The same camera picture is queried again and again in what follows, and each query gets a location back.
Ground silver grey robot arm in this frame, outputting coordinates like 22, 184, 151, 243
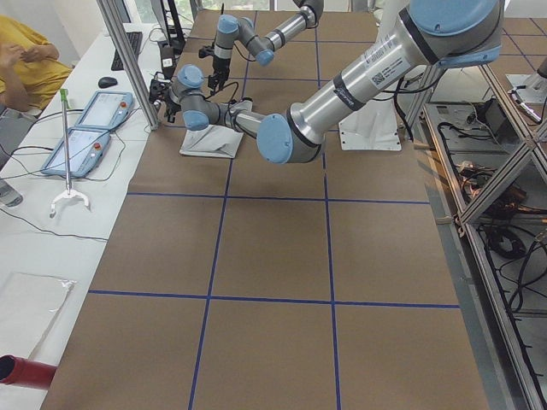
198, 0, 324, 95
149, 1, 505, 164

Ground black keyboard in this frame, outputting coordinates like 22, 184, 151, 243
110, 31, 144, 72

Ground clear water bottle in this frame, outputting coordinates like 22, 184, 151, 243
0, 179, 23, 208

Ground lower blue teach pendant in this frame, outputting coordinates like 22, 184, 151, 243
40, 127, 110, 179

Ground blue teach pendant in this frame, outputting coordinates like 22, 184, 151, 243
40, 127, 110, 179
75, 91, 134, 131

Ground person in yellow shirt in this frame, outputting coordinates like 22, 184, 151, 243
1, 15, 72, 112

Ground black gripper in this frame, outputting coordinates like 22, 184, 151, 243
198, 44, 231, 95
149, 72, 178, 124

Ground tangled cables under frame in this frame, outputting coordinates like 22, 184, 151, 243
452, 157, 547, 223

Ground grey cartoon print t-shirt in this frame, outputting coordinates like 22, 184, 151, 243
179, 126, 244, 159

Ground black computer mouse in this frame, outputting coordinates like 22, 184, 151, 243
97, 76, 118, 89

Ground red fire extinguisher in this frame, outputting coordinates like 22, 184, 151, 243
1, 354, 57, 390

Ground grey aluminium post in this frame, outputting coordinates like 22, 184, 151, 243
97, 0, 159, 131

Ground aluminium frame rack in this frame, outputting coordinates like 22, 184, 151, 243
407, 56, 546, 409

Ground clear plastic bag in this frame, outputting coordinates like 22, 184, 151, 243
1, 272, 76, 359

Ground upper blue teach pendant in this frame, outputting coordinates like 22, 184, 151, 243
75, 91, 134, 131

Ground white claw grabber tool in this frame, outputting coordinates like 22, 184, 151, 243
50, 88, 91, 219

